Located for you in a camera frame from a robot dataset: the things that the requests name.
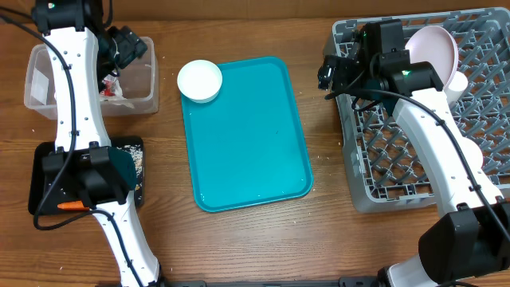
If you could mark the rice and peanuts pile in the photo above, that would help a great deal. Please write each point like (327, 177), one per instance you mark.
(137, 153)

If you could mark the black tray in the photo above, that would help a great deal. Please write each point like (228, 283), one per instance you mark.
(40, 186)

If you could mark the pink bowl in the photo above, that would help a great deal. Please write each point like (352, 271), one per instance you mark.
(472, 153)

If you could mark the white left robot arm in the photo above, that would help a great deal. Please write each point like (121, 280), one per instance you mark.
(84, 165)

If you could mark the clear plastic bin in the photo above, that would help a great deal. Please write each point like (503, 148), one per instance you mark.
(139, 82)

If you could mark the large white plate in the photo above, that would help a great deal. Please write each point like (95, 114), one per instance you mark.
(435, 45)

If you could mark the orange carrot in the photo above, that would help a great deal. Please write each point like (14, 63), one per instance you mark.
(72, 206)

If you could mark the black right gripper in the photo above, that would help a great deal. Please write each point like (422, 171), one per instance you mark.
(339, 82)

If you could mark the white paper cup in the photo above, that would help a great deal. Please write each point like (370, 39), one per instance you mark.
(456, 88)

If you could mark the red snack wrapper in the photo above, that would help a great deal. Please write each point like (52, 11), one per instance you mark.
(112, 87)

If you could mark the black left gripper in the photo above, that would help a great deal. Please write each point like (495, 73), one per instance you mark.
(104, 72)

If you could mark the grey dishwasher rack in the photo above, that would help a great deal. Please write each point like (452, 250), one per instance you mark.
(383, 171)

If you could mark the white napkin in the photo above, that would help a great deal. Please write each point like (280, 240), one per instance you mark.
(117, 100)

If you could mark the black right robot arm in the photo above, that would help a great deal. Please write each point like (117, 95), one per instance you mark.
(471, 237)

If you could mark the teal serving tray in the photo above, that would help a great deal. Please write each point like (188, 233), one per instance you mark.
(247, 147)

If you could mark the white bowl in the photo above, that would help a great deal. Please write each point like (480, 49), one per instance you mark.
(200, 81)

